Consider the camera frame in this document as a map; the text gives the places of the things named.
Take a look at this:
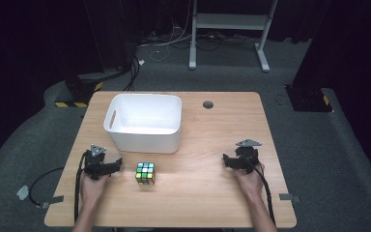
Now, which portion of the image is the person's right hand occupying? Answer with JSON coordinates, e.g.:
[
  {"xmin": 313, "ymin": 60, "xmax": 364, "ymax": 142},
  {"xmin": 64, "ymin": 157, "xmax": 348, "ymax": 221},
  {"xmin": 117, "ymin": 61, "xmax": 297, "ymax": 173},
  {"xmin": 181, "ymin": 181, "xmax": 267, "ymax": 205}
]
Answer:
[{"xmin": 234, "ymin": 163, "xmax": 266, "ymax": 202}]

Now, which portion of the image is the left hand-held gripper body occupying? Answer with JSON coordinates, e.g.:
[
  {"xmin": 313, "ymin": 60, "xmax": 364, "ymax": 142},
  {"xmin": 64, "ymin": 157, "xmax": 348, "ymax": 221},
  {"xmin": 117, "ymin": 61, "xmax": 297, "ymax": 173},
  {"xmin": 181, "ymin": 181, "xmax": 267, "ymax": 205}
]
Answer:
[{"xmin": 83, "ymin": 143, "xmax": 111, "ymax": 181}]

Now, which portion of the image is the person's left hand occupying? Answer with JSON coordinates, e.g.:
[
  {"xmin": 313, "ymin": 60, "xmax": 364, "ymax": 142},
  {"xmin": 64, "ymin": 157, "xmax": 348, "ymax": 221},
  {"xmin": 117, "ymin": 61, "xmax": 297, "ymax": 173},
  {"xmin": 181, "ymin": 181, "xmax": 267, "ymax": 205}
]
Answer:
[{"xmin": 79, "ymin": 170, "xmax": 109, "ymax": 207}]

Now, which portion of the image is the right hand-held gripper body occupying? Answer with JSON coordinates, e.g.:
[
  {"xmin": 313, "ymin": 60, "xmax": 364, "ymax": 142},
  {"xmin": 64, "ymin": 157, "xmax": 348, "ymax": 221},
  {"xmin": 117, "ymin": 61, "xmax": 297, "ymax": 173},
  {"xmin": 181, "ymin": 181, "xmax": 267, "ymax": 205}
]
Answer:
[{"xmin": 233, "ymin": 138, "xmax": 263, "ymax": 175}]

